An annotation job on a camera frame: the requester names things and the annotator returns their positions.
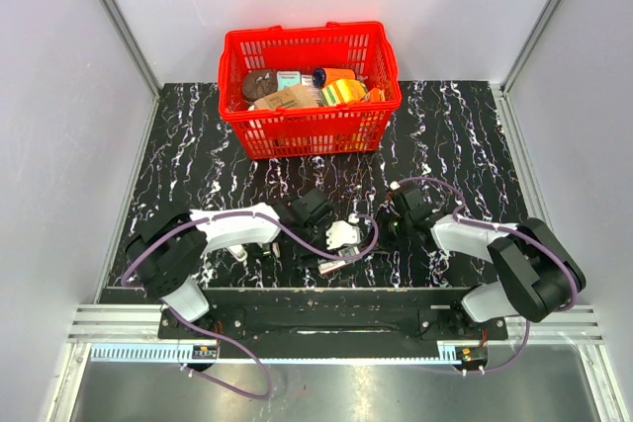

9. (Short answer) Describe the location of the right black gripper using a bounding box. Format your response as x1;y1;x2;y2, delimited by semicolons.
359;208;412;255

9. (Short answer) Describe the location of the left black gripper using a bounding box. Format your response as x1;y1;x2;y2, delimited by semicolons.
295;216;339;269

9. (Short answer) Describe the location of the red white staple box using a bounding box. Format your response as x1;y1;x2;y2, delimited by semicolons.
317;260;347;276

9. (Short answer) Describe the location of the white stapler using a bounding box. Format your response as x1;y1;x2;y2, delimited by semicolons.
227;245;248;262

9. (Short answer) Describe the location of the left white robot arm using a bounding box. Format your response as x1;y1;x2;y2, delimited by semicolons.
121;189;333;339

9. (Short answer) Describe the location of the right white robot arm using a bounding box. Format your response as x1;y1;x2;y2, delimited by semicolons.
378;182;587;339

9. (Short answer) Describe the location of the red plastic shopping basket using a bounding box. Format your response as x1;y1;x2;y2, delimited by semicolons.
218;21;403;159

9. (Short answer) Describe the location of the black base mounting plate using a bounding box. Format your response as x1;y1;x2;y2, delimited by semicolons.
157;287;509;344

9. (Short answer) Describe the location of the brown cardboard packet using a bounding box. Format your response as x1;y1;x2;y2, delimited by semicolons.
254;84;318;111

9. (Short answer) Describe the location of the yellow green snack pack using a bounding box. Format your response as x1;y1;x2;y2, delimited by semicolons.
320;79;368;106

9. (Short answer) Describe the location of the orange snack packet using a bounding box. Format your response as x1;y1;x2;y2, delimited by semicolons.
365;87;385;103

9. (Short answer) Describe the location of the teal white small box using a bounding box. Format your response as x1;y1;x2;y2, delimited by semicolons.
276;70;302;91

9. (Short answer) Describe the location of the orange bottle blue cap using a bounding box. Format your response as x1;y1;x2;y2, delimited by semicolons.
313;67;356;89

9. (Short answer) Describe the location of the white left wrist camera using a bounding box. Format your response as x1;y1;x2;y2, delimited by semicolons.
325;213;362;250

